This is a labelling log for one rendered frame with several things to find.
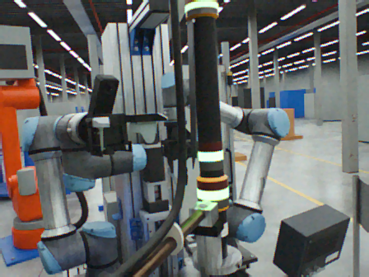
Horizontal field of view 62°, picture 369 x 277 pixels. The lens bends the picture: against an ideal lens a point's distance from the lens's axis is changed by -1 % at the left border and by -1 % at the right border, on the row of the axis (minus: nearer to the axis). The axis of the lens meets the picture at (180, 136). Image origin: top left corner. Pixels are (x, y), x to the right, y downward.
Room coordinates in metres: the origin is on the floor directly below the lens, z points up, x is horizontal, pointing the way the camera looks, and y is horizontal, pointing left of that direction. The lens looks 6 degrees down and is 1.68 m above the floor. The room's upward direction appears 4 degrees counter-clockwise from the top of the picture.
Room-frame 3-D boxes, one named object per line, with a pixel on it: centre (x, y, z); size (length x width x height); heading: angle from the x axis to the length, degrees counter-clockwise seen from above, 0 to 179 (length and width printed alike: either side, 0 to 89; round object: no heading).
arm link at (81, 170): (0.78, 0.25, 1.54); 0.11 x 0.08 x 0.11; 124
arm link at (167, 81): (1.00, 0.01, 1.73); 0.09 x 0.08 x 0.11; 125
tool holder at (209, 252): (0.41, -0.04, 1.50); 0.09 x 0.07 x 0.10; 155
